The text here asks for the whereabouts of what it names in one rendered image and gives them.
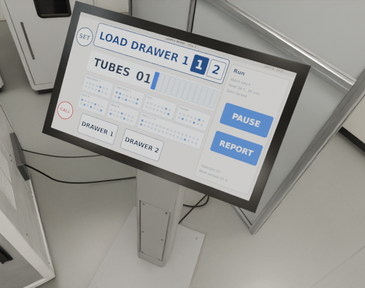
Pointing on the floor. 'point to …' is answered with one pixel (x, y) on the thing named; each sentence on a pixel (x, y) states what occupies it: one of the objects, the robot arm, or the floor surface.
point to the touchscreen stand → (152, 241)
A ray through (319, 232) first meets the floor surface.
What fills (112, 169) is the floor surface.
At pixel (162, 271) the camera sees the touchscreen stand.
